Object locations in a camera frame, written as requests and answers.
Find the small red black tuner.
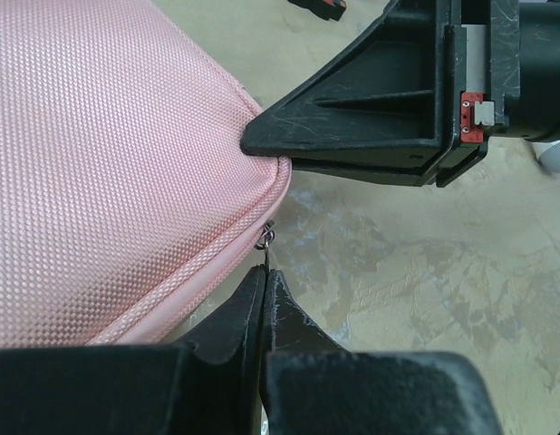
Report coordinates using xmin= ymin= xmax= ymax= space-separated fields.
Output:
xmin=288 ymin=0 xmax=347 ymax=22

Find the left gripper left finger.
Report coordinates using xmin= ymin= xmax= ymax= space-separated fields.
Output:
xmin=174 ymin=265 xmax=266 ymax=365

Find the pink medicine kit case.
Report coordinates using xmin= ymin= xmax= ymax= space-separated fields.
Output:
xmin=0 ymin=1 xmax=292 ymax=349

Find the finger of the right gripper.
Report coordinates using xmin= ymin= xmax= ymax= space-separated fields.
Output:
xmin=291 ymin=153 xmax=439 ymax=187
xmin=240 ymin=1 xmax=448 ymax=159

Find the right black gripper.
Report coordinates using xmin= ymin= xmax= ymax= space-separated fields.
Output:
xmin=435 ymin=1 xmax=560 ymax=187

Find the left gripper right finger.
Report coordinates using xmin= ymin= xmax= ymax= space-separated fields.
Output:
xmin=263 ymin=269 xmax=344 ymax=353

